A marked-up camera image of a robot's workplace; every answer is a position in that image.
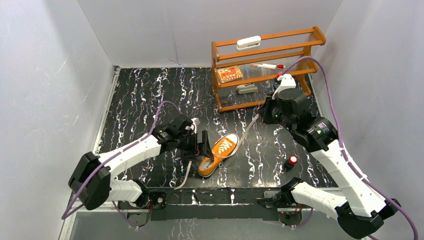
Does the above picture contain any orange canvas sneaker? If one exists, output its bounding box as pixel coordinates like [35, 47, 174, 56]
[197, 133, 239, 178]

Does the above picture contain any white shoelace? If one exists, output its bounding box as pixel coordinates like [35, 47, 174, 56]
[174, 114, 260, 190]

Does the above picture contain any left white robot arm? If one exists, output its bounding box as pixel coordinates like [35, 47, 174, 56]
[68, 116, 213, 211]

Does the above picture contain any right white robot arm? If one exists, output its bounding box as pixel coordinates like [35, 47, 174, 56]
[259, 88, 397, 240]

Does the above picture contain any grey stapler on bottom shelf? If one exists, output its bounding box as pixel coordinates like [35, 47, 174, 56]
[236, 83, 258, 95]

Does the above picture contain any red white marker pen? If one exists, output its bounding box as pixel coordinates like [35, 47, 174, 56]
[251, 63, 285, 70]

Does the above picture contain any orange wooden shelf rack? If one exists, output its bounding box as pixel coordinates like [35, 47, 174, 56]
[211, 26, 327, 113]

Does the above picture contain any red emergency stop button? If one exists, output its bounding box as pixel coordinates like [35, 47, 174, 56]
[283, 155, 299, 172]

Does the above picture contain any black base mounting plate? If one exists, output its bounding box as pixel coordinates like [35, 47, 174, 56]
[117, 187, 312, 228]

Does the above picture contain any orange snack packet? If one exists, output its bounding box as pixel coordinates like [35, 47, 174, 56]
[217, 65, 243, 83]

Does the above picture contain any white stapler on top shelf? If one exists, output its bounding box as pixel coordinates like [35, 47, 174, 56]
[236, 35, 262, 51]

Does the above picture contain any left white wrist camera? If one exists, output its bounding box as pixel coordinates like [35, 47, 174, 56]
[185, 117, 200, 134]

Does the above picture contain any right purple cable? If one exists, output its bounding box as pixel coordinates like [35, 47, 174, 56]
[281, 55, 419, 240]

